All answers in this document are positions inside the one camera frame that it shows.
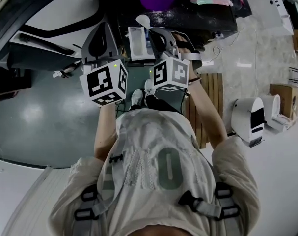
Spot person's white shirt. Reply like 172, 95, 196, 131
49, 108, 260, 236

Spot person's left forearm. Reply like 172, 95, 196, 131
93, 104, 120, 162

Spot white appliance panel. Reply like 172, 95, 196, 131
265, 0, 295, 36

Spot person's right hand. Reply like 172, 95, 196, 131
172, 32, 201, 57

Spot white robot with black screen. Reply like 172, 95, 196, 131
231, 96, 266, 148

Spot person's white shoe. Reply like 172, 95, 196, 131
143, 79, 156, 101
130, 89, 144, 111

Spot brown cardboard box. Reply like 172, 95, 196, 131
269, 83, 298, 119

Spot grey harness with black buckles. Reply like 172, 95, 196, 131
74, 131, 242, 236

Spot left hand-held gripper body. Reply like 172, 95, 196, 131
79, 55, 129, 107

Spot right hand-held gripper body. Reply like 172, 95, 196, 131
148, 46, 203, 92

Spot black stool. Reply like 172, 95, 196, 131
288, 67, 298, 86

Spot white plastic scoop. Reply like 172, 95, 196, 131
135, 14, 152, 31

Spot white washing machine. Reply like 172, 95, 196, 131
0, 0, 120, 71

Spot person's left white shoe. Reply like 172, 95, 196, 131
130, 89, 144, 111

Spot white detergent drawer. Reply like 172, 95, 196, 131
127, 26, 156, 62

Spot person's right forearm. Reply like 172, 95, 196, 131
187, 66, 229, 154

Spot black low cabinet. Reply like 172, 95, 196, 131
0, 66, 33, 103

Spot wooden slatted pallet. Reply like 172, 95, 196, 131
184, 72, 224, 149

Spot person's black trousers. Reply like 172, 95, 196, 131
128, 94, 186, 115

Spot person's right white shoe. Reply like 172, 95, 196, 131
143, 79, 156, 101

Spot white plastic appliance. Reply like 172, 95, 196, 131
260, 94, 298, 134

